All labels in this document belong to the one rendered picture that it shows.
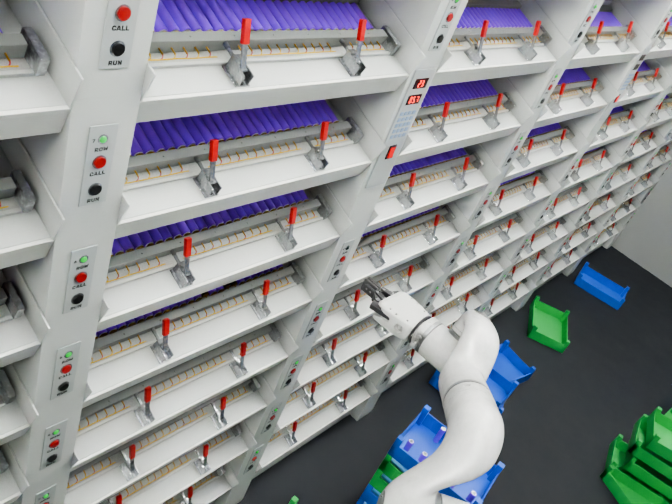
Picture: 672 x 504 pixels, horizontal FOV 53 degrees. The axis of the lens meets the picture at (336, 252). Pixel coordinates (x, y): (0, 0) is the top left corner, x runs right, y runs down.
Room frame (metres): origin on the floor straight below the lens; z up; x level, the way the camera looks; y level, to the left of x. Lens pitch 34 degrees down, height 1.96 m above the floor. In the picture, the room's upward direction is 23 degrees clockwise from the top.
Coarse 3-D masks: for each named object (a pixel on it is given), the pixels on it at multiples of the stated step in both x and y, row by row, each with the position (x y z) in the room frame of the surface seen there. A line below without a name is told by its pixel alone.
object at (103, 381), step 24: (288, 264) 1.32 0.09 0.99; (312, 288) 1.28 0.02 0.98; (240, 312) 1.12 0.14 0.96; (288, 312) 1.22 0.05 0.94; (144, 336) 0.93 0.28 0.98; (192, 336) 1.00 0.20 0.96; (216, 336) 1.03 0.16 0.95; (240, 336) 1.10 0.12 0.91; (96, 360) 0.83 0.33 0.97; (120, 360) 0.86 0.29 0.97; (144, 360) 0.89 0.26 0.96; (168, 360) 0.92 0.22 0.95; (96, 384) 0.79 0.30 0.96; (120, 384) 0.82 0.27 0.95
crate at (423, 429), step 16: (432, 416) 1.60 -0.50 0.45; (416, 432) 1.56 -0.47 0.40; (432, 432) 1.59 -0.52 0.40; (400, 448) 1.42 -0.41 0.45; (416, 448) 1.49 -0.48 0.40; (432, 448) 1.52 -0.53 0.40; (416, 464) 1.40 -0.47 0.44; (480, 480) 1.48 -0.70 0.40; (464, 496) 1.39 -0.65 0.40; (480, 496) 1.42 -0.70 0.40
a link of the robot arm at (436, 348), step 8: (440, 328) 1.17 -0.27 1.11; (432, 336) 1.14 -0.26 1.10; (440, 336) 1.15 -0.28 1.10; (448, 336) 1.14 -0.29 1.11; (456, 336) 1.14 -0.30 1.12; (424, 344) 1.13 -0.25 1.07; (432, 344) 1.13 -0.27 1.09; (440, 344) 1.13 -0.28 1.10; (448, 344) 1.13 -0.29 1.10; (424, 352) 1.13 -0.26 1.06; (432, 352) 1.12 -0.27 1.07; (440, 352) 1.12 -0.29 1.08; (448, 352) 1.12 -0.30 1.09; (432, 360) 1.12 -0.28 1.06; (440, 360) 1.11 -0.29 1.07; (440, 368) 1.11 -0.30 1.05
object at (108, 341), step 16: (288, 272) 1.28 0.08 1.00; (240, 288) 1.15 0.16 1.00; (256, 288) 1.19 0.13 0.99; (192, 304) 1.04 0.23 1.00; (208, 304) 1.06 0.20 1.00; (160, 320) 0.96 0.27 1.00; (176, 320) 1.00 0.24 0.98; (112, 336) 0.87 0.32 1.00; (128, 336) 0.89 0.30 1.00; (112, 352) 0.86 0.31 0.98
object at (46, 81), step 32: (0, 0) 0.74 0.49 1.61; (32, 0) 0.72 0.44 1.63; (0, 32) 0.68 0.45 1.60; (32, 32) 0.70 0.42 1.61; (0, 64) 0.66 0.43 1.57; (32, 64) 0.68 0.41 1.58; (64, 64) 0.68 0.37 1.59; (0, 96) 0.62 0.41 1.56; (32, 96) 0.65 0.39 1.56; (64, 96) 0.68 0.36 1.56; (0, 128) 0.61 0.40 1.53; (32, 128) 0.64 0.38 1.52
